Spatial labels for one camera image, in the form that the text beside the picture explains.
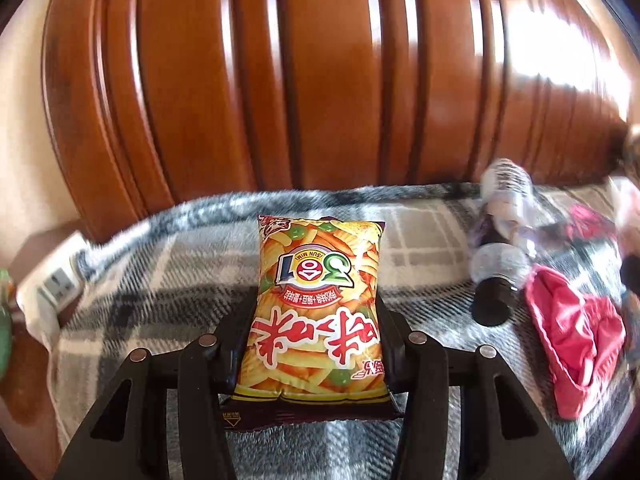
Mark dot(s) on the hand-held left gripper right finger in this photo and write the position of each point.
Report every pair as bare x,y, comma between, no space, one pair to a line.
395,355

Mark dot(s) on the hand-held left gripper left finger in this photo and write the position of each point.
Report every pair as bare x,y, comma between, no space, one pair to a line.
227,360

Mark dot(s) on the orange fries snack bag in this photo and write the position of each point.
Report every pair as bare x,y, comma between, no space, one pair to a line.
315,310

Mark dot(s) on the grey plaid fleece blanket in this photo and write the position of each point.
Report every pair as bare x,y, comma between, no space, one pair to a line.
175,270

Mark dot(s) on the clear plastic bottle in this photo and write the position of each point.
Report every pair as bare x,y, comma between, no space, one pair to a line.
500,260

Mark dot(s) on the pink cloth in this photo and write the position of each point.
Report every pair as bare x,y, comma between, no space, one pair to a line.
575,335

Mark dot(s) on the white power strip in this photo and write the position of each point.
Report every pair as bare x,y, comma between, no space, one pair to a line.
55,280

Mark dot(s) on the green bottle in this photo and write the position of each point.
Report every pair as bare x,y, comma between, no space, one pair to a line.
4,330

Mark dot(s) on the brown wooden headboard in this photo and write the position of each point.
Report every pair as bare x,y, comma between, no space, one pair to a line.
300,85

